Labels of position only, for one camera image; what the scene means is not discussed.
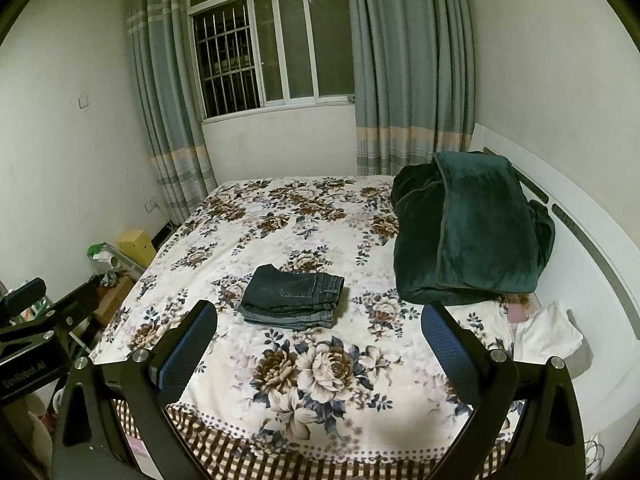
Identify folded light blue jeans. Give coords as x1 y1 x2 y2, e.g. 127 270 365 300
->
242 309 337 332

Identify white cloth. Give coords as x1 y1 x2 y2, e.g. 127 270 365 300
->
514 301 585 361

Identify brown cardboard box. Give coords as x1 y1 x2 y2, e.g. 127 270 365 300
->
92 276 135 326

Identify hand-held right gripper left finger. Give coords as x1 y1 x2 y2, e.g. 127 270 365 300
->
50 300 219 480

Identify dark blue jeans pants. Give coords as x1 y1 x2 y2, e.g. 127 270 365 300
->
240 264 347 318

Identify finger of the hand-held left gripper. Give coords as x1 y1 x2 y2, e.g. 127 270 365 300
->
0 276 103 346
0 279 48 315

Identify floral bed sheet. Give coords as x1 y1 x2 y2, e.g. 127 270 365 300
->
90 175 531 480

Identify dark green plush blanket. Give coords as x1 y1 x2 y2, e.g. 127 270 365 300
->
391 151 556 307

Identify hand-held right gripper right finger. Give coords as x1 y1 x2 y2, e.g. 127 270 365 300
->
421 302 587 480

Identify green and white packet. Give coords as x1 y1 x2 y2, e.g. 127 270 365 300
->
89 242 121 273

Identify yellow cardboard box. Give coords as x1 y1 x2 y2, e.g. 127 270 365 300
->
117 229 157 268

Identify grey-green striped curtain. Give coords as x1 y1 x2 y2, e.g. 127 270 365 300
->
345 0 476 177
126 0 218 223

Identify white headboard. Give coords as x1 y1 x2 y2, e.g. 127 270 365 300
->
470 122 640 441

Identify barred sliding window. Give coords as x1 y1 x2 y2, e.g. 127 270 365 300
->
185 0 356 123

